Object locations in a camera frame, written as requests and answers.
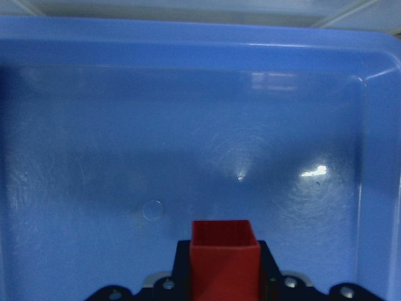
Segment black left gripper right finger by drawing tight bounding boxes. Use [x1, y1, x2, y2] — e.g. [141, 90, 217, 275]
[259, 240, 282, 282]

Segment clear plastic storage box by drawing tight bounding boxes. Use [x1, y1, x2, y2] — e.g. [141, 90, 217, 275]
[1, 1, 400, 34]

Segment blue plastic tray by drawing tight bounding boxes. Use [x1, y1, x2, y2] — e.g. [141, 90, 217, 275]
[1, 16, 400, 300]

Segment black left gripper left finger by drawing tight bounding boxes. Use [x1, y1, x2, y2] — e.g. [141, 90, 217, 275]
[171, 240, 190, 281]

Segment red block grasped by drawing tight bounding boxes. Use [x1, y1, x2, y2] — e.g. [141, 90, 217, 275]
[189, 220, 266, 300]

